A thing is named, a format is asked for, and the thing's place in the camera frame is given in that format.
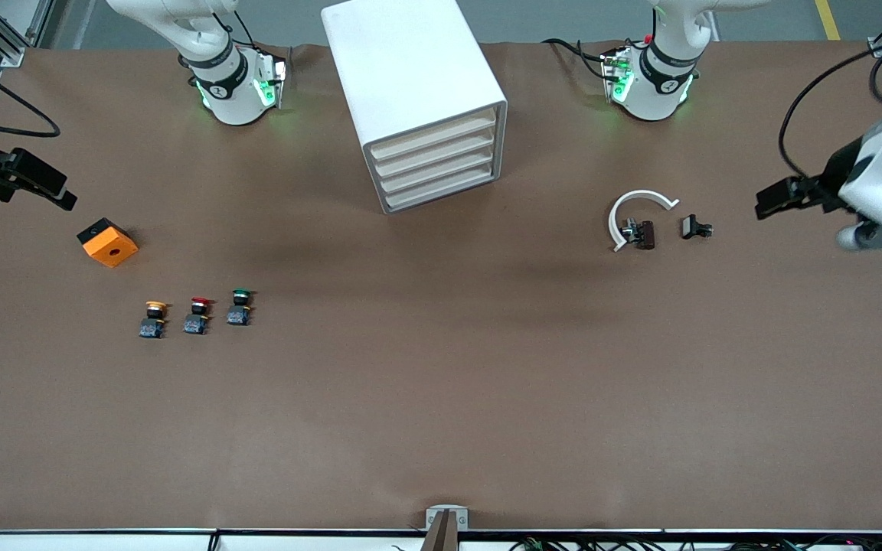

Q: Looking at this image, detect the yellow push button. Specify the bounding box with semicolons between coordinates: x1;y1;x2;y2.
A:
139;300;171;340

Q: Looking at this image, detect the orange button box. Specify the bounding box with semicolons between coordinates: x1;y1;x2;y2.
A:
77;217;139;269

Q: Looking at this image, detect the red push button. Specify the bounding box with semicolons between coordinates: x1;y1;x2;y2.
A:
183;297;214;336

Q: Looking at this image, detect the green push button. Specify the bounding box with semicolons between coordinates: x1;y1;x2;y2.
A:
227;289;256;327

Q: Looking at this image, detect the dark brown connector block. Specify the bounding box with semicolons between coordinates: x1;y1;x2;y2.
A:
622;219;656;251

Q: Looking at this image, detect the white curved plastic part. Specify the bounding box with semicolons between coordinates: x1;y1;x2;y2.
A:
608;190;680;253

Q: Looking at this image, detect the base panel with green light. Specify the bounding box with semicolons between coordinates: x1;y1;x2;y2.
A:
253;47;289;109

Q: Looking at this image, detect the brown paper table cover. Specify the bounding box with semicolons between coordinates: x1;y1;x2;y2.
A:
0;40;882;533

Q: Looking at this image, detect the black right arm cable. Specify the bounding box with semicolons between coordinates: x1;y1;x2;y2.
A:
0;46;61;139

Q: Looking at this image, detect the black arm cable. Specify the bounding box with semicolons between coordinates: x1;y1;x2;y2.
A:
778;0;882;181
0;46;61;139

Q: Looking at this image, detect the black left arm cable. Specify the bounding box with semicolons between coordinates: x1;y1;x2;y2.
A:
778;0;882;181

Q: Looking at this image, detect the black base cable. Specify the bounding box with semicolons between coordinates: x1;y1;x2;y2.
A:
541;37;618;81
210;0;260;53

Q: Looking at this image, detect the white table edge rail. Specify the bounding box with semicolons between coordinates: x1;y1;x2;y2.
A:
0;527;882;551

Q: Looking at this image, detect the grey metal bracket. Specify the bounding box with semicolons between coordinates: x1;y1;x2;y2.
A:
426;505;469;530

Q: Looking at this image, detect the brown post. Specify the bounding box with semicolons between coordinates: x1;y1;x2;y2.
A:
420;511;459;551

